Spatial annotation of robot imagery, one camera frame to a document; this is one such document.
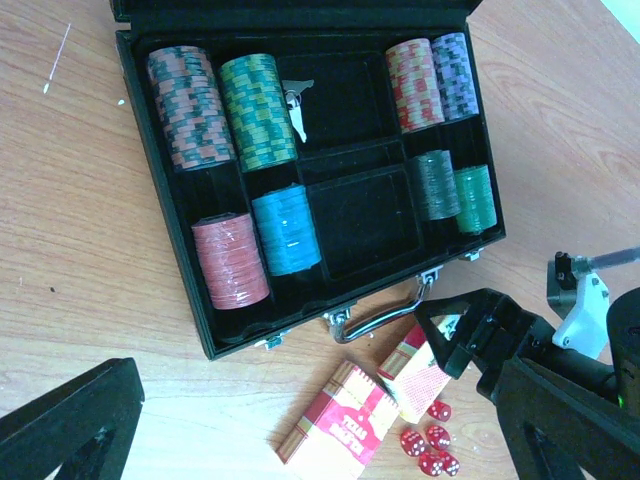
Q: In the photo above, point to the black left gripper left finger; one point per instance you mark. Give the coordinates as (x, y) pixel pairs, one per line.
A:
(82, 429)

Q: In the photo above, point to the ace of spades card box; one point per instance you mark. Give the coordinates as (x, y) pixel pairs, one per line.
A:
(412, 376)

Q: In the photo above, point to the red die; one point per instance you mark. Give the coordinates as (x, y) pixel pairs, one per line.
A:
(431, 464)
(412, 443)
(438, 437)
(440, 411)
(450, 464)

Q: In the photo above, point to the orange red poker chip stack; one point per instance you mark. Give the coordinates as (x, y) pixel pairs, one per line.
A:
(414, 85)

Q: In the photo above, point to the purple poker chip stack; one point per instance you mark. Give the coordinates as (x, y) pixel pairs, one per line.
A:
(454, 76)

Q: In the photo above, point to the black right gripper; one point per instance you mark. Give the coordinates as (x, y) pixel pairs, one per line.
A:
(487, 328)

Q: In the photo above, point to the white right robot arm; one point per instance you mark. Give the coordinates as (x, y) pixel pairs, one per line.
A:
(622, 322)

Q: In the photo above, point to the red texas holdem card box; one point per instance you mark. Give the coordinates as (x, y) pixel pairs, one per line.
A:
(341, 429)

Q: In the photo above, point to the blue poker chip stack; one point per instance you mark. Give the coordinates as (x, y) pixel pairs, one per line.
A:
(286, 230)

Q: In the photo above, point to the black poker set case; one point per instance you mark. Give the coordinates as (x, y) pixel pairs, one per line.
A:
(353, 164)

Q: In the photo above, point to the pink red poker chip stack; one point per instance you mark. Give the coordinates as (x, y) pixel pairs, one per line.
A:
(230, 261)

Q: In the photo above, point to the brown green poker chip stack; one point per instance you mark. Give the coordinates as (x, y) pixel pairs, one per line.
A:
(190, 107)

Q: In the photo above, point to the dark grey poker chip stack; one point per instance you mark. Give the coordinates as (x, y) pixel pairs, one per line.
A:
(434, 185)

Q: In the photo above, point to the green yellow poker chip stack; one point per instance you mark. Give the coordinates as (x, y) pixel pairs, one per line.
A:
(258, 112)

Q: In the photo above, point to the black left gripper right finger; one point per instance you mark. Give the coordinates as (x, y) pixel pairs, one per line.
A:
(556, 429)

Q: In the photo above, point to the small silver case keys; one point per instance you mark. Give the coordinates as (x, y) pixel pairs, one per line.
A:
(293, 90)

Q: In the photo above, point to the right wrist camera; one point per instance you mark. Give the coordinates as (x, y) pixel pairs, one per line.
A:
(581, 301)

